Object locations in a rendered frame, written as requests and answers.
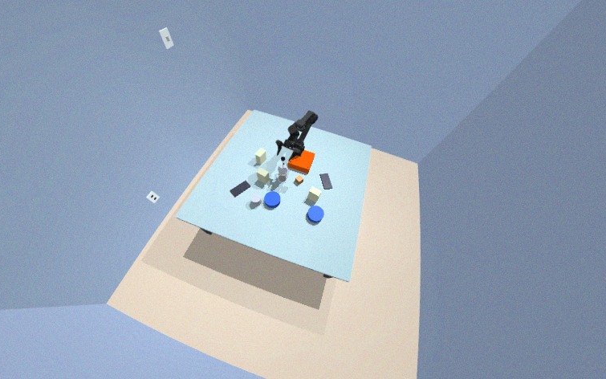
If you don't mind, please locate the dark grey flat bar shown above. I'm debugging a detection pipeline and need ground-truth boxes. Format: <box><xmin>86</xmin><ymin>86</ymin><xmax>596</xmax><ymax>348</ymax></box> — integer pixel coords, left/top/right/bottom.
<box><xmin>320</xmin><ymin>173</ymin><xmax>333</xmax><ymax>190</ymax></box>
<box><xmin>230</xmin><ymin>180</ymin><xmax>251</xmax><ymax>197</ymax></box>

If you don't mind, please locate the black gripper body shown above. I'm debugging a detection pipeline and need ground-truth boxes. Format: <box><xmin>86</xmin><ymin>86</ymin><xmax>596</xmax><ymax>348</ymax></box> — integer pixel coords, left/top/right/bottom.
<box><xmin>275</xmin><ymin>137</ymin><xmax>301</xmax><ymax>155</ymax></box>

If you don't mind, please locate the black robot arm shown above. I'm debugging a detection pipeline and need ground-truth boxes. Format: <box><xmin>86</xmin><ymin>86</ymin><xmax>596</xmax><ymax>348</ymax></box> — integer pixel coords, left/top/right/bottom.
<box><xmin>283</xmin><ymin>110</ymin><xmax>319</xmax><ymax>156</ymax></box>

